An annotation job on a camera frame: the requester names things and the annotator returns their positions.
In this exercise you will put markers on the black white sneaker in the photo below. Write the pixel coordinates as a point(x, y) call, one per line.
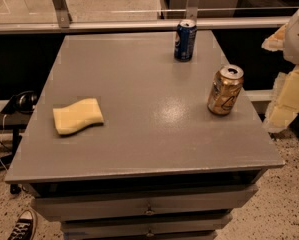
point(25, 226)

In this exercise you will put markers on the drawer knob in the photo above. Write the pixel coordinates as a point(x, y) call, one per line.
point(149, 211)
point(150, 234)

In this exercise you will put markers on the black headphones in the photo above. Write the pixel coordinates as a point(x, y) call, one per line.
point(23, 102)

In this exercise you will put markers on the gold soda can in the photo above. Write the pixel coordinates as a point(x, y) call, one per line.
point(226, 86)

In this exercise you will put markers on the blue soda can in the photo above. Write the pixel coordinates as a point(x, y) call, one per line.
point(185, 40)

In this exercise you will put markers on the upper drawer knob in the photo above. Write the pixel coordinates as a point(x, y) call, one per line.
point(149, 211)

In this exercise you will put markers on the lower drawer knob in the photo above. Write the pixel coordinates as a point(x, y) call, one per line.
point(150, 234)

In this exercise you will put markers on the yellow sponge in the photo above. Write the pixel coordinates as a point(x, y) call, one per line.
point(75, 117)

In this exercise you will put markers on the metal glass railing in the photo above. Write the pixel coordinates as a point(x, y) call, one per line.
point(82, 16)

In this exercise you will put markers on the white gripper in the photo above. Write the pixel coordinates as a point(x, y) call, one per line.
point(297, 39)

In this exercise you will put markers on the black side stand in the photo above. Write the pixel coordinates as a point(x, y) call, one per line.
point(11, 128)

